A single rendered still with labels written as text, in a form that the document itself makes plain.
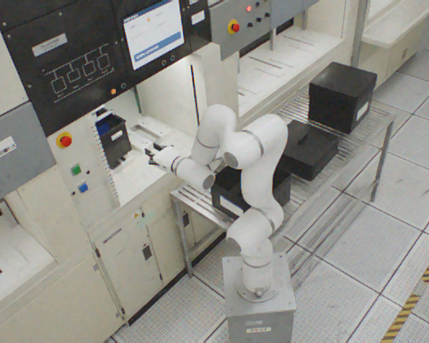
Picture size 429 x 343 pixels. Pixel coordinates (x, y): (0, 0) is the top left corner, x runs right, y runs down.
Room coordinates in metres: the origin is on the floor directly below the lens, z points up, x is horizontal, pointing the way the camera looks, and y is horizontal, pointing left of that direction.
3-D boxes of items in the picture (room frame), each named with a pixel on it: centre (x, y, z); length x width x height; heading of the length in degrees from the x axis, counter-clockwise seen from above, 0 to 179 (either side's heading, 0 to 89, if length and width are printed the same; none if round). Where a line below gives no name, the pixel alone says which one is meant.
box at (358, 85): (2.08, -0.74, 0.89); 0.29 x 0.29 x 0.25; 48
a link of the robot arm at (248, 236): (0.97, -0.09, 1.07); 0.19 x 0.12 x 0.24; 133
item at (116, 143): (1.71, 0.57, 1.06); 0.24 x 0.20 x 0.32; 134
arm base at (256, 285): (1.00, -0.11, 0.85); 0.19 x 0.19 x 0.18
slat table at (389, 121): (1.81, -0.41, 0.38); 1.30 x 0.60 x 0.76; 134
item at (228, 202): (1.44, -0.14, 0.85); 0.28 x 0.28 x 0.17; 44
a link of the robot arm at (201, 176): (1.22, 0.09, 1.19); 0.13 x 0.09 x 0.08; 45
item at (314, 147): (1.75, -0.45, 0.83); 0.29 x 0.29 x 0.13; 47
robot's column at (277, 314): (1.00, -0.11, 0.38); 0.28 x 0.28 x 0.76; 89
